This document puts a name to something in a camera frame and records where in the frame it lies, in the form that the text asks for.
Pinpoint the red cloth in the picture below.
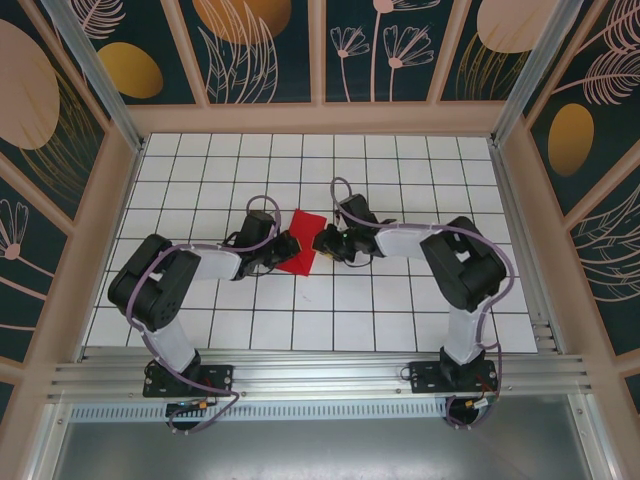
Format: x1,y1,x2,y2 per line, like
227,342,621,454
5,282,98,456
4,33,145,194
277,208,326,277

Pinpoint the grey metal sheet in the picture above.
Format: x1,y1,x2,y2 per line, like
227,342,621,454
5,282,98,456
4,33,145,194
47,419,601,480

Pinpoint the small circuit board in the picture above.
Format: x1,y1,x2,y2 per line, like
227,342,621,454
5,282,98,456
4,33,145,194
164,398,219,415

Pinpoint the yellow power connector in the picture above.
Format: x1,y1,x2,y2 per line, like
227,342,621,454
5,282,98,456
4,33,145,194
464,394,501,412

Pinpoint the feather and golden oval panel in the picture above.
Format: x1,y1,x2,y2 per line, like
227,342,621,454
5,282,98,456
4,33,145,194
522,0,640,219

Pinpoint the pink disc and fronds panel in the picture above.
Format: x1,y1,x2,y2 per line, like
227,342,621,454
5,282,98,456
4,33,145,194
437,0,551,104

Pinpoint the long aluminium frame rail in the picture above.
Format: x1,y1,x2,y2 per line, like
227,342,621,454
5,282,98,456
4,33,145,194
47,349,596,402

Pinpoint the wall panel with flower drawings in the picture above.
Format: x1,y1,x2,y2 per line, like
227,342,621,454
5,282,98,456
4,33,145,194
310,0,444,106

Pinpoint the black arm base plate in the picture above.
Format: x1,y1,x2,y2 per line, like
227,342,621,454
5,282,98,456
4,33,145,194
408,359,499,396
143,363,235,399

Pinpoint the slotted grey cable duct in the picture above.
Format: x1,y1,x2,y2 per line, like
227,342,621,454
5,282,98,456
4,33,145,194
67,403,451,424

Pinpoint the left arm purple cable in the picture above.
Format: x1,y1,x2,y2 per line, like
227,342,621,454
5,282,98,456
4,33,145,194
124,195,284,436

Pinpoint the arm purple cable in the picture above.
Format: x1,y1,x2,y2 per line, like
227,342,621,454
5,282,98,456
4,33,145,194
124,195,284,436
329,177,516,431

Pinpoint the aluminium side rail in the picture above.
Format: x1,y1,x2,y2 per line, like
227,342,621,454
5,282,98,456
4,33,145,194
489,142,566,357

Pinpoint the wall panel with golden oval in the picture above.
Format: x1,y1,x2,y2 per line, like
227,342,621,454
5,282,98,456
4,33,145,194
59,0,207,107

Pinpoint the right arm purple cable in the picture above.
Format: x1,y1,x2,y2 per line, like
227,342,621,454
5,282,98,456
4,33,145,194
329,177,516,431

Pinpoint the aluminium corner post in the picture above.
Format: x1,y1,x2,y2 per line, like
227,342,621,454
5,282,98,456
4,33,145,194
492,0,594,146
39,0,149,154

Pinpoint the wall panel with leaf drawing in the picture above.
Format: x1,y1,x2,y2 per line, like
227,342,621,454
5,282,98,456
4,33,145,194
162,0,321,106

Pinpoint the wall panel with single flower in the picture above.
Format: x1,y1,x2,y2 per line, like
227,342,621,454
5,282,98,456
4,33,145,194
0,149,76,369

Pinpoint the wall panel with fern drawing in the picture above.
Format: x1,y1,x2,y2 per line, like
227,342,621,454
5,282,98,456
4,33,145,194
562,179,640,361

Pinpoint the large pink disc wall panel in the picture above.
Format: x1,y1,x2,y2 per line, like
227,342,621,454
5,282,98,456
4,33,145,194
0,0,112,226

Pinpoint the aluminium frame bar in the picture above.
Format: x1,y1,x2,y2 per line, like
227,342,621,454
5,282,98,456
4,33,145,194
569,394,619,480
27,399,69,480

